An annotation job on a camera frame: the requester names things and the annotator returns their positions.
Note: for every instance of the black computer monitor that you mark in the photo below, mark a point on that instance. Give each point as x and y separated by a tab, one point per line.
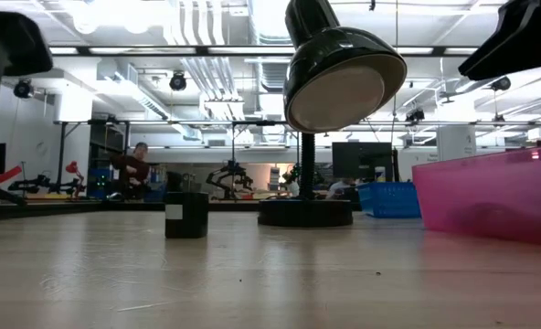
359	160

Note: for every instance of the black gooseneck desk lamp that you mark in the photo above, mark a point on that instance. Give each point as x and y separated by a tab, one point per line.
334	68

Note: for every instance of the background robot red parts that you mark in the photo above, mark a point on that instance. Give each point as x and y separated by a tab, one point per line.
46	183

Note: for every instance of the black background robot arm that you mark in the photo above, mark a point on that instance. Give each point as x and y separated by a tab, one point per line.
229	176

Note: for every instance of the person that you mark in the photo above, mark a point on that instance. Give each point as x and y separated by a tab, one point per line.
341	188
131	171

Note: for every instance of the small black cube adapter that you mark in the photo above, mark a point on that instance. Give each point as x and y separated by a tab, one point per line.
188	224

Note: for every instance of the black ceiling spotlight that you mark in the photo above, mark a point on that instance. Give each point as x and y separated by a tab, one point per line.
177	81
23	88
501	83

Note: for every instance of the pink plastic bin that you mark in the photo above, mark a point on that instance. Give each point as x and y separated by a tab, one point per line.
490	196

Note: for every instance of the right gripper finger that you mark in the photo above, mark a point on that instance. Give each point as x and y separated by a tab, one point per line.
522	41

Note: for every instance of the white cabinet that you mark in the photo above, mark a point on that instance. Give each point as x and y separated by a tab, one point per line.
455	141

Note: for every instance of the blue plastic basket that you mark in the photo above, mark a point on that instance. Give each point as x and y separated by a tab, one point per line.
389	198

